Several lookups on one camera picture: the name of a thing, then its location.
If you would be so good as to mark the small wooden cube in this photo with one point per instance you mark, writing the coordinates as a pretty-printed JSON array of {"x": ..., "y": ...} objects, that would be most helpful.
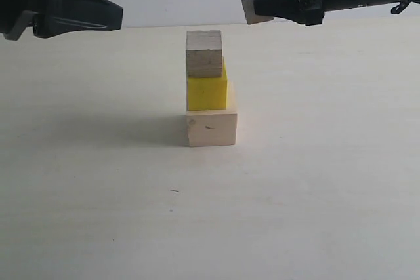
[{"x": 250, "y": 16}]

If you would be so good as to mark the medium wooden cube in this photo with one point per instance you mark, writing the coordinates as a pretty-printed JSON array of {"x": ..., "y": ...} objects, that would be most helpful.
[{"x": 204, "y": 53}]

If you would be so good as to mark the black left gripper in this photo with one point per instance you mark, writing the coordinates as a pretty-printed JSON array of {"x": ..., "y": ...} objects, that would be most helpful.
[{"x": 50, "y": 18}]

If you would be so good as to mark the large wooden cube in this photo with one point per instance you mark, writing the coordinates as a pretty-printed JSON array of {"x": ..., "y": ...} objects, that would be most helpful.
[{"x": 214, "y": 127}]

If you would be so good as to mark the yellow cube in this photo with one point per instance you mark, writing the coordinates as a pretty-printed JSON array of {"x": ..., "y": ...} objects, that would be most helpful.
[{"x": 209, "y": 93}]

